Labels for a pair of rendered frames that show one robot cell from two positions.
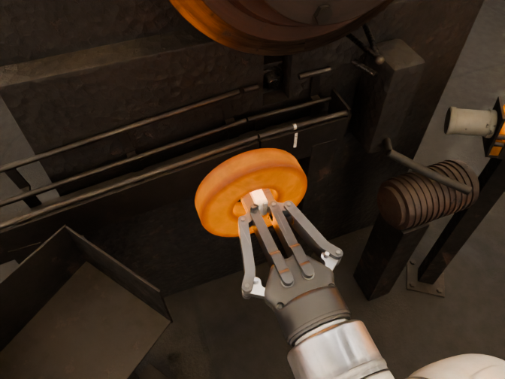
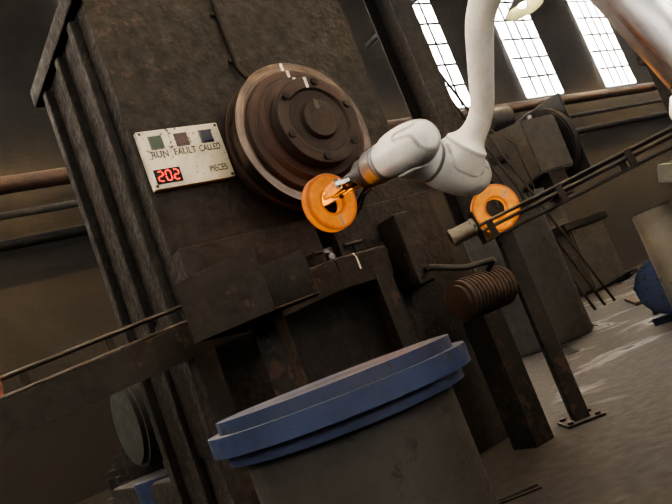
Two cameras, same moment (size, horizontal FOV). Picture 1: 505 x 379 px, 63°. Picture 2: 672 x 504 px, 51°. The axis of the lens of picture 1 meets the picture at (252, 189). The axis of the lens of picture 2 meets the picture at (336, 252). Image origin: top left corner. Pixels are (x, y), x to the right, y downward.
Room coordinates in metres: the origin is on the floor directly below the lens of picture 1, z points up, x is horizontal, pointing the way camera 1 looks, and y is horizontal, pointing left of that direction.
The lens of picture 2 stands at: (-1.38, 0.48, 0.45)
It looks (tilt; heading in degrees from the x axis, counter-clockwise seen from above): 8 degrees up; 345
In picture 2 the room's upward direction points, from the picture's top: 21 degrees counter-clockwise
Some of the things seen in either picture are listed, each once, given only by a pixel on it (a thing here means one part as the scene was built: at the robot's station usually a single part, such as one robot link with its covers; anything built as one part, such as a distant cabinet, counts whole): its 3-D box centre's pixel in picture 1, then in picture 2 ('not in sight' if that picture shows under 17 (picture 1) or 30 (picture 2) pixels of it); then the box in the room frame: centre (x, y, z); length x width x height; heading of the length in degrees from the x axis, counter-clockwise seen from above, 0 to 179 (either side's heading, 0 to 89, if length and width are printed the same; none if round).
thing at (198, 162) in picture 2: not in sight; (186, 156); (0.61, 0.28, 1.15); 0.26 x 0.02 x 0.18; 111
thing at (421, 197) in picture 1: (403, 238); (507, 354); (0.63, -0.43, 0.27); 0.22 x 0.13 x 0.53; 111
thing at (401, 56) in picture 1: (382, 98); (406, 251); (0.73, -0.29, 0.68); 0.11 x 0.08 x 0.24; 21
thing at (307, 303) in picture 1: (303, 295); (361, 175); (0.20, -0.06, 0.83); 0.09 x 0.08 x 0.07; 22
